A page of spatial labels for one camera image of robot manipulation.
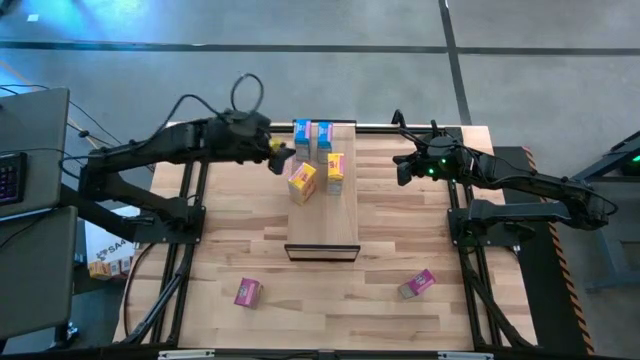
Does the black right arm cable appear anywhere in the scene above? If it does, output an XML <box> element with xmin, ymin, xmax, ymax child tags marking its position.
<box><xmin>392</xmin><ymin>109</ymin><xmax>454</xmax><ymax>146</ymax></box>

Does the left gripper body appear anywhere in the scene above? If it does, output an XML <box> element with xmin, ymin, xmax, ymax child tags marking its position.
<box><xmin>205</xmin><ymin>110</ymin><xmax>274</xmax><ymax>164</ymax></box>

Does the silver bracket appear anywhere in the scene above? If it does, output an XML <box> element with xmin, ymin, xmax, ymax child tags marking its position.
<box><xmin>158</xmin><ymin>349</ymin><xmax>216</xmax><ymax>360</ymax></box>
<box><xmin>437</xmin><ymin>351</ymin><xmax>495</xmax><ymax>360</ymax></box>

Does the black keyboard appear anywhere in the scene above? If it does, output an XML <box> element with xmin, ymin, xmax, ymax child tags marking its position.
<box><xmin>0</xmin><ymin>151</ymin><xmax>29</xmax><ymax>207</ymax></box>

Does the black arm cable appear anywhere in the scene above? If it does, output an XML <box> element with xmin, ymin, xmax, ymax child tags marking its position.
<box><xmin>392</xmin><ymin>109</ymin><xmax>454</xmax><ymax>146</ymax></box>
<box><xmin>149</xmin><ymin>72</ymin><xmax>265</xmax><ymax>146</ymax></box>

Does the black floor cable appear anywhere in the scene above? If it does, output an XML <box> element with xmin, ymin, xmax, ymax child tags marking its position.
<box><xmin>0</xmin><ymin>83</ymin><xmax>156</xmax><ymax>174</ymax></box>

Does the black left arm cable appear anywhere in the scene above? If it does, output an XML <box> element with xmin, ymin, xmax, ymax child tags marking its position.
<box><xmin>149</xmin><ymin>72</ymin><xmax>265</xmax><ymax>146</ymax></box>

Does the pink cereal box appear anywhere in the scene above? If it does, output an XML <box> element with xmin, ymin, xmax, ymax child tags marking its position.
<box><xmin>233</xmin><ymin>277</ymin><xmax>265</xmax><ymax>311</ymax></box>
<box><xmin>397</xmin><ymin>268</ymin><xmax>438</xmax><ymax>301</ymax></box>

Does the black metal table frame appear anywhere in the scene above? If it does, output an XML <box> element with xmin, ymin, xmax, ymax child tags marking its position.
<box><xmin>113</xmin><ymin>112</ymin><xmax>539</xmax><ymax>351</ymax></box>

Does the black mat with hazard stripe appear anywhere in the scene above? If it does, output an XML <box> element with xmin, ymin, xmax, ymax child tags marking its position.
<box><xmin>492</xmin><ymin>145</ymin><xmax>597</xmax><ymax>356</ymax></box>

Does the white printed cardboard box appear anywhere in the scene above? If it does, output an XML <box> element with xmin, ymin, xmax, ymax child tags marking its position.
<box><xmin>83</xmin><ymin>205</ymin><xmax>141</xmax><ymax>280</ymax></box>

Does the blue-grey metal cart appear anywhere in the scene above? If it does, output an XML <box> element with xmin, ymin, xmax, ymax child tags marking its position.
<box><xmin>549</xmin><ymin>128</ymin><xmax>640</xmax><ymax>294</ymax></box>

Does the yellow cereal box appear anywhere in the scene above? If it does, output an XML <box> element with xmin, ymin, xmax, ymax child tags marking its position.
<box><xmin>326</xmin><ymin>152</ymin><xmax>346</xmax><ymax>197</ymax></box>
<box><xmin>286</xmin><ymin>161</ymin><xmax>318</xmax><ymax>207</ymax></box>

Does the blue cereal box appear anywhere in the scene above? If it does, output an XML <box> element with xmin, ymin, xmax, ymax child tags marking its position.
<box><xmin>315</xmin><ymin>121</ymin><xmax>334</xmax><ymax>165</ymax></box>
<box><xmin>293</xmin><ymin>118</ymin><xmax>313</xmax><ymax>163</ymax></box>

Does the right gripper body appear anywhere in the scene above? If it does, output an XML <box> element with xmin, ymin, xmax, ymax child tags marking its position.
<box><xmin>413</xmin><ymin>135</ymin><xmax>474</xmax><ymax>180</ymax></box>

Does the orange floor cable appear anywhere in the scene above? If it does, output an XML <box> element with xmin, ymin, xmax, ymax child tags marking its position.
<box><xmin>0</xmin><ymin>59</ymin><xmax>130</xmax><ymax>164</ymax></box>

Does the grey desk panel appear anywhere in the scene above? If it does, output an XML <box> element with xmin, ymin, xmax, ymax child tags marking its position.
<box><xmin>0</xmin><ymin>205</ymin><xmax>80</xmax><ymax>341</ymax></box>
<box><xmin>0</xmin><ymin>87</ymin><xmax>71</xmax><ymax>220</ymax></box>

